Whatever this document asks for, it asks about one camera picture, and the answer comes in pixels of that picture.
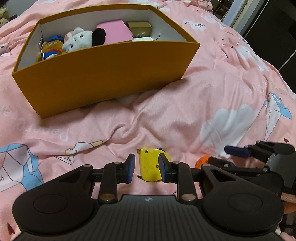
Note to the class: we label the yellow tape measure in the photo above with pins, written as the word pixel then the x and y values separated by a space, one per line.
pixel 149 164

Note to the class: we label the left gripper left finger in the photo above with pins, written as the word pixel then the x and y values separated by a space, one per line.
pixel 113 174

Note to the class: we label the orange cardboard box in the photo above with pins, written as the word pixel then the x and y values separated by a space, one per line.
pixel 100 73

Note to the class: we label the orange round object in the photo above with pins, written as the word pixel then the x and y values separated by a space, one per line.
pixel 203 160

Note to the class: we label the white bunny plush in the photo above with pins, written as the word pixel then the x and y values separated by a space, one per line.
pixel 82 39

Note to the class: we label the blue yellow plush keychain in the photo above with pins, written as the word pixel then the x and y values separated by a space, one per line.
pixel 51 48

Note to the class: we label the pink fabric pouch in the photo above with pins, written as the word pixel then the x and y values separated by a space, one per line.
pixel 116 31

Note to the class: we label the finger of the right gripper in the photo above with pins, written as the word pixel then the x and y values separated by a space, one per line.
pixel 260 150
pixel 231 168

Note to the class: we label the person's right hand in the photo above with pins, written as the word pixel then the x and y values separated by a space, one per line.
pixel 289 203

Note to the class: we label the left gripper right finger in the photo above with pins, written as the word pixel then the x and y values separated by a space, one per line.
pixel 180 174

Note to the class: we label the plush toys on shelf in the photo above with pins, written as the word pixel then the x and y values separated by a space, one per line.
pixel 4 15

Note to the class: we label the white flat box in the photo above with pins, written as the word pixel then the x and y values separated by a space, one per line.
pixel 142 39

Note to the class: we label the gold small box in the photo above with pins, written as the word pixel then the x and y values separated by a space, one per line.
pixel 140 28

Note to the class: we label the pink cloud-print duvet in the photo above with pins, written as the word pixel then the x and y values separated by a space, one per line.
pixel 228 96

